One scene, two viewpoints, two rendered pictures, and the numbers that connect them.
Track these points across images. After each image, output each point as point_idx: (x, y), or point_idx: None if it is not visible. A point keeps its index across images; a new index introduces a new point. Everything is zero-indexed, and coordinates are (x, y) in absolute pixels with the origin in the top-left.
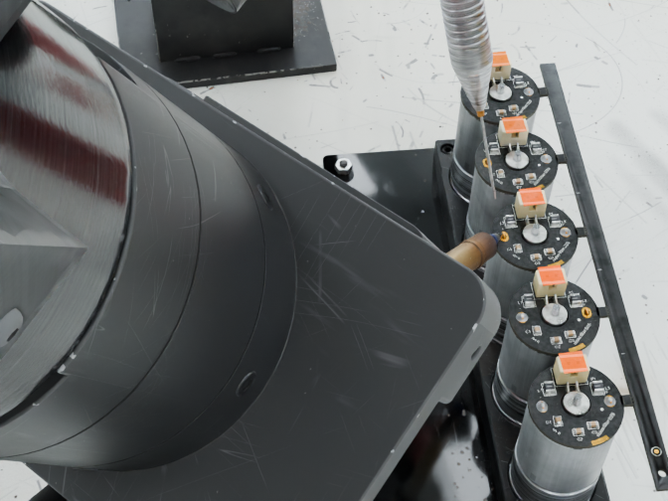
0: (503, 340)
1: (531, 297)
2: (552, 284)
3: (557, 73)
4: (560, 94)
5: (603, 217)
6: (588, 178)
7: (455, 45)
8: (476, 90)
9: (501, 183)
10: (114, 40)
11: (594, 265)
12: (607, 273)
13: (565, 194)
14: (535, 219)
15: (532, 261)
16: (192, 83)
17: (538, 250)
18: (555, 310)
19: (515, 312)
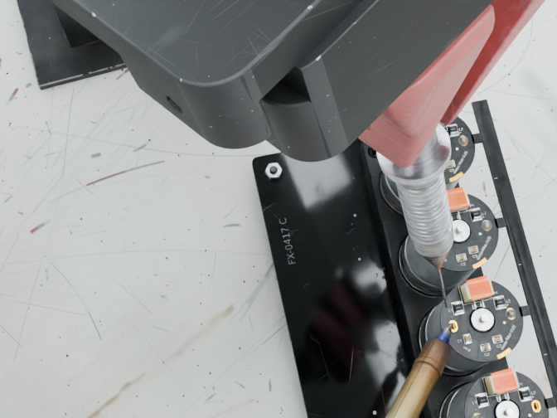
0: (455, 415)
1: (485, 398)
2: (506, 391)
3: (489, 112)
4: (494, 141)
5: (522, 187)
6: (506, 142)
7: (418, 240)
8: (437, 261)
9: (445, 261)
10: (18, 18)
11: (540, 349)
12: (553, 358)
13: (484, 163)
14: (481, 303)
15: (481, 353)
16: (107, 70)
17: (486, 337)
18: (509, 415)
19: (471, 414)
